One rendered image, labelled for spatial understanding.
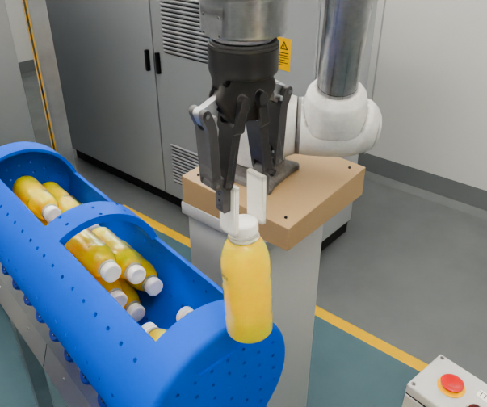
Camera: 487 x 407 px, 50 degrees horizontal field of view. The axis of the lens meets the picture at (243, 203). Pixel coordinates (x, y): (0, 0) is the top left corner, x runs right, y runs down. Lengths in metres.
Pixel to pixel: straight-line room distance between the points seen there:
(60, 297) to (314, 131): 0.73
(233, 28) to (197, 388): 0.52
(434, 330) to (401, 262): 0.53
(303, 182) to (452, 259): 1.84
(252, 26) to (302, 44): 1.88
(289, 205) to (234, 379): 0.62
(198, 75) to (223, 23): 2.35
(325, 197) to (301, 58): 1.11
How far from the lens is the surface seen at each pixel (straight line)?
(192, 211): 1.53
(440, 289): 2.95
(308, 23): 2.37
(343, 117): 1.32
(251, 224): 0.65
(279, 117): 0.62
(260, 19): 0.53
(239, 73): 0.54
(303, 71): 2.43
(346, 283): 2.86
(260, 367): 0.91
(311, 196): 1.42
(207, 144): 0.56
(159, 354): 0.80
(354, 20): 1.19
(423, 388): 0.94
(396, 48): 3.61
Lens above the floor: 1.79
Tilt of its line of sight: 31 degrees down
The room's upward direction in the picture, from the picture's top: straight up
